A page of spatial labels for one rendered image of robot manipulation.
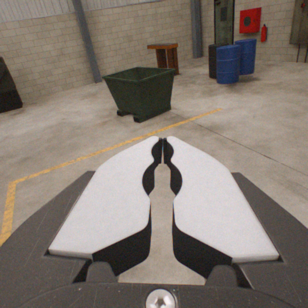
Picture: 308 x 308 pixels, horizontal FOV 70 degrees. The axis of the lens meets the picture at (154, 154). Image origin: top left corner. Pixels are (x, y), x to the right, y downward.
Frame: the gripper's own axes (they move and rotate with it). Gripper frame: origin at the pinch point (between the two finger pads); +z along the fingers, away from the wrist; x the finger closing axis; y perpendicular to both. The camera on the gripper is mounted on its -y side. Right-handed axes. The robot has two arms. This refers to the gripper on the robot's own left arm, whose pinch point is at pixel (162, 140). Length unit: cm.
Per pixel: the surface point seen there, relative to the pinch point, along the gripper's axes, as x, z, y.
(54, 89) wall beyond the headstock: -411, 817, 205
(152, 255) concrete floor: -8, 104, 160
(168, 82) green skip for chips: 9, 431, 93
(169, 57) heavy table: 18, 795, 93
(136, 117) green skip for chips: -53, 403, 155
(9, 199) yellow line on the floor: -197, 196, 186
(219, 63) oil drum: 143, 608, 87
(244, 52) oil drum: 221, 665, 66
